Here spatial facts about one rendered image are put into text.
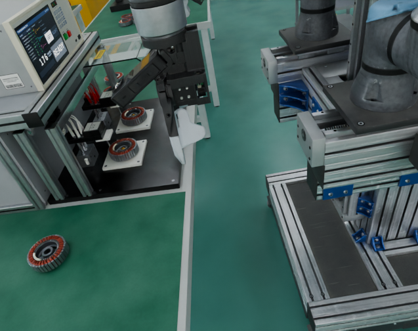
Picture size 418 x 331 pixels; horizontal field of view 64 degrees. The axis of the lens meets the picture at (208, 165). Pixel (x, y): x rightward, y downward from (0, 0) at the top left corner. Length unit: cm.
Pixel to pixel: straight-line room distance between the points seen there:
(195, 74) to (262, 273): 137
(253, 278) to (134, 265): 90
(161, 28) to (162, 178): 73
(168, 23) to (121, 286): 68
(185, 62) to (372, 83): 49
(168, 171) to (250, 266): 81
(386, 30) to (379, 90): 14
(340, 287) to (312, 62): 88
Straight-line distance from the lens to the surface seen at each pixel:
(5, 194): 133
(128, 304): 92
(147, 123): 146
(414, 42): 74
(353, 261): 159
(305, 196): 181
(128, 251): 101
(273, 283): 174
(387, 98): 88
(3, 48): 115
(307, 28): 131
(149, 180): 117
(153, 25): 50
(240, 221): 197
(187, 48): 53
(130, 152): 126
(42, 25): 126
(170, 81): 53
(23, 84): 118
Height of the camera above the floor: 150
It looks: 39 degrees down
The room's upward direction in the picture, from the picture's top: 12 degrees counter-clockwise
